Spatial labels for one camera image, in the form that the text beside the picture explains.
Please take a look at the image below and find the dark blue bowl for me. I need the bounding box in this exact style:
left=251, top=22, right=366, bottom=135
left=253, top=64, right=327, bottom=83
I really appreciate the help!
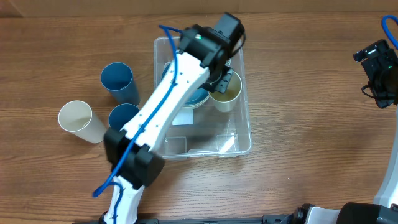
left=157, top=62, right=209, bottom=103

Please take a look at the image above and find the cream tall cup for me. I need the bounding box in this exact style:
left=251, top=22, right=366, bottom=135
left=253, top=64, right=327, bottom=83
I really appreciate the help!
left=209, top=72, right=243, bottom=113
left=58, top=100, right=106, bottom=144

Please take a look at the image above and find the dark blue tall cup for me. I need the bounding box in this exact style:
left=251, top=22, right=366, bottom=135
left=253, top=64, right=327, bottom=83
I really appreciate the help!
left=108, top=103, right=139, bottom=131
left=101, top=62, right=141, bottom=106

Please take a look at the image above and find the grey small cup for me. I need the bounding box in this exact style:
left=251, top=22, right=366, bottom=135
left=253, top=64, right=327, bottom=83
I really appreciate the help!
left=225, top=58, right=232, bottom=67

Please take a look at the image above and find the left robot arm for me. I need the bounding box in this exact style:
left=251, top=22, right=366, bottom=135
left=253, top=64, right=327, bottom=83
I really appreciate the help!
left=93, top=24, right=246, bottom=223

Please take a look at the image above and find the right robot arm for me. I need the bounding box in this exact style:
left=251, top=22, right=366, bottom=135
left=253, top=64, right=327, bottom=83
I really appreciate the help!
left=281, top=49, right=397, bottom=224

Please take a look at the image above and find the white label in container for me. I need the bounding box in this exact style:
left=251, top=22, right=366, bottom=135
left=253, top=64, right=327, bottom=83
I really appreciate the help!
left=172, top=108, right=194, bottom=126

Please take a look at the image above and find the clear plastic storage container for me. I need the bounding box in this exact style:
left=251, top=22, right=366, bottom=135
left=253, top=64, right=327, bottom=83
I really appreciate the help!
left=157, top=50, right=252, bottom=159

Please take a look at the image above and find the right blue cable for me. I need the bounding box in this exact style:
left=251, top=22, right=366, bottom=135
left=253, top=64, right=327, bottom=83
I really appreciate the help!
left=381, top=14, right=398, bottom=50

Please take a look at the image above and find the blue cable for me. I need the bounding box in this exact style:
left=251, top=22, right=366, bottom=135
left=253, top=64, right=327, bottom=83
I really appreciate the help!
left=92, top=24, right=184, bottom=224
left=381, top=14, right=398, bottom=50

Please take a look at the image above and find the left blue cable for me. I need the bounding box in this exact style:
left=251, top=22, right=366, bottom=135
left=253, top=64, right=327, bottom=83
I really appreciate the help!
left=92, top=24, right=184, bottom=224

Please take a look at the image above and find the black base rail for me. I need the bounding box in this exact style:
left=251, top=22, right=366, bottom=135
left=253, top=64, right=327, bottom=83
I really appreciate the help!
left=136, top=215, right=292, bottom=224

